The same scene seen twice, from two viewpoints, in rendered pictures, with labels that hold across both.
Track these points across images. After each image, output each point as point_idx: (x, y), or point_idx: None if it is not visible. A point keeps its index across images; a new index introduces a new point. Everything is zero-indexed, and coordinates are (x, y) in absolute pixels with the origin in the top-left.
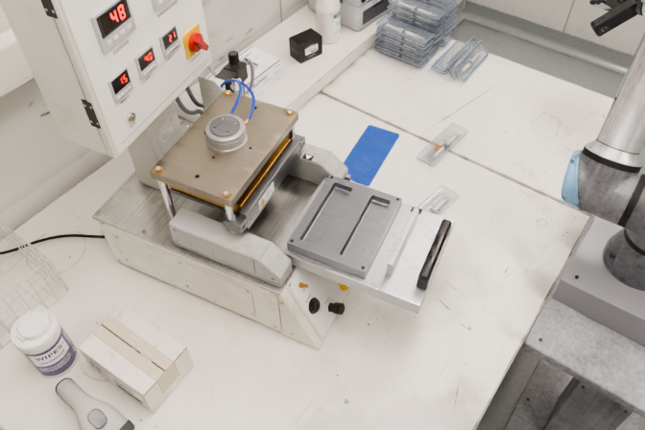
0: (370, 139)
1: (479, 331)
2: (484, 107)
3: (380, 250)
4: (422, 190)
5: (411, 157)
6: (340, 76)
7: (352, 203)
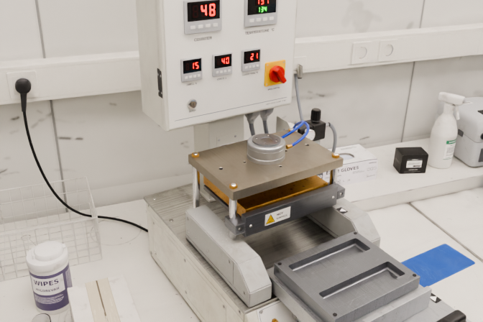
0: (440, 255)
1: None
2: None
3: (369, 314)
4: (476, 320)
5: (478, 287)
6: (435, 198)
7: (362, 259)
